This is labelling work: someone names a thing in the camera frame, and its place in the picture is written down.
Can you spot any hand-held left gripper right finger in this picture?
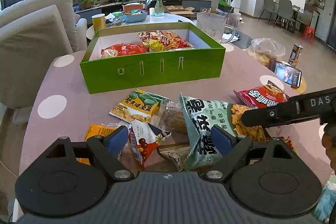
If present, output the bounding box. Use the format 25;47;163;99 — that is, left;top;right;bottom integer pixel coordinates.
205;125;300;182

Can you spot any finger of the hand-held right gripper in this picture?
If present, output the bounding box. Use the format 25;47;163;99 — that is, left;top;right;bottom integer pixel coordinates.
241;100;322;129

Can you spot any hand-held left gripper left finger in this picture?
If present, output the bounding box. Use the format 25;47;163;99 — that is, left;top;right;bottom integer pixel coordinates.
39;125;135;180

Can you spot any red chip packet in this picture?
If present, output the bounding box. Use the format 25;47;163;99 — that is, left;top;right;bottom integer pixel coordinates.
233;83;290;109

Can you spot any white red chocolate packet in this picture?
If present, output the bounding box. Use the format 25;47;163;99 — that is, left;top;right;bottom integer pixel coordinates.
128;120;172;171

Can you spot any teal cracker snack packet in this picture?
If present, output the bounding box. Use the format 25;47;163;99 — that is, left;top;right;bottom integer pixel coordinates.
180;93;266;171

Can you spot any red orange snack packet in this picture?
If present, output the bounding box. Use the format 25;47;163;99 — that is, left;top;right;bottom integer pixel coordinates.
281;135;298;154

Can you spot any yellow pea snack packet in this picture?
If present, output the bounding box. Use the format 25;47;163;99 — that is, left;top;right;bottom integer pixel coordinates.
109;89;169;124

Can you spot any brown paper-look snack packet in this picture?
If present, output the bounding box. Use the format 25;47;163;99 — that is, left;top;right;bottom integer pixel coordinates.
157;143;193;172

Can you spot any clear bread packet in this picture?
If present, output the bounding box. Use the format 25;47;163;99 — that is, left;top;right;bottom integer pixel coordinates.
157;101;187;134

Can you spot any green cardboard box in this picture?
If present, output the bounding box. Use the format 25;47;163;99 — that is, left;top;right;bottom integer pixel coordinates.
79;22;226;95

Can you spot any large red snack packet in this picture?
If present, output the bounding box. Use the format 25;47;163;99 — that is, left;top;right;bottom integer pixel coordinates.
100;42;151;59

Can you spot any orange-red yellow-edged snack packet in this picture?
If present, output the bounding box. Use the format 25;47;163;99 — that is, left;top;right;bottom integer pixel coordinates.
138;30;195;53

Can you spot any person's right hand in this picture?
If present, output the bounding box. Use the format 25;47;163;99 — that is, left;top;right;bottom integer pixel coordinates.
322;123;336;170

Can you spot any wooden side table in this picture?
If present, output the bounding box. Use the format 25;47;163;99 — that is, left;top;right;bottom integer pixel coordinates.
299;76;308;95

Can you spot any red smartphone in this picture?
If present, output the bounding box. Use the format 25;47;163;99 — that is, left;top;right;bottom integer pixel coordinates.
268;59;303;89

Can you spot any black yellow drink can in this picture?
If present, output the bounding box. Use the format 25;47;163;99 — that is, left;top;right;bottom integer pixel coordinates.
288;43;304;68

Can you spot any clear plastic snack bag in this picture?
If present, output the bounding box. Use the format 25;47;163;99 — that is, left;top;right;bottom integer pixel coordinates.
247;38;286;68

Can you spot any red stool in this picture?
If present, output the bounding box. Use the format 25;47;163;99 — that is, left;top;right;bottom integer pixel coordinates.
302;26;316;44

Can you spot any dark round table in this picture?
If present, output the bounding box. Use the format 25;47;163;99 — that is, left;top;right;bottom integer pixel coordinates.
223;28;254;45

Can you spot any dining table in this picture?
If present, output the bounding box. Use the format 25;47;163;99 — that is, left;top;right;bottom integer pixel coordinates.
273;1;321;31

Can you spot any grey dining chair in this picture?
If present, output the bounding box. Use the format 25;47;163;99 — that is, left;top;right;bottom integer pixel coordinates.
274;0;297;33
259;0;279;26

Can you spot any clear storage box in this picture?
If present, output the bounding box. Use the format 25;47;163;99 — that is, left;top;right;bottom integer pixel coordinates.
227;13;242;26

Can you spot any clear plastic pitcher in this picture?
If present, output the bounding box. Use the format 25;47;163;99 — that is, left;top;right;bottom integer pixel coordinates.
197;12;236;44

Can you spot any white air purifier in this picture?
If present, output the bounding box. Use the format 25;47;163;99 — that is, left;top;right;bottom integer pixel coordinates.
231;0;242;15

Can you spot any green black box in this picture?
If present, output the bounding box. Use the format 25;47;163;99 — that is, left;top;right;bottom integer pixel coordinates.
218;2;233;13

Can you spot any blue snack basket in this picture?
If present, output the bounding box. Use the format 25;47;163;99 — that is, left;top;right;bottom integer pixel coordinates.
122;10;148;23

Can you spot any beige sofa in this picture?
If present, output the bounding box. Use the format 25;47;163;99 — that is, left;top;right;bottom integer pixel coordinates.
0;0;89;125

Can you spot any white round table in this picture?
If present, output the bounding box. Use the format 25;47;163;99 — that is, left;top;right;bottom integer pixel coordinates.
87;12;193;36

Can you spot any grey television cabinet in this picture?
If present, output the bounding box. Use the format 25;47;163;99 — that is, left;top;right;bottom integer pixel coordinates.
75;0;214;18

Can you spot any orange tissue box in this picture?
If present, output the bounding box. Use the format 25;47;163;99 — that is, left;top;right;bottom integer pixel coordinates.
122;3;146;13

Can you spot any open cardboard box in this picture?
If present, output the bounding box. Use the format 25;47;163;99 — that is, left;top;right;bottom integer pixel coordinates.
167;5;196;17

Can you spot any spider plant in glass vase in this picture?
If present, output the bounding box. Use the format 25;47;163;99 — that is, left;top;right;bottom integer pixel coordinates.
151;0;172;16

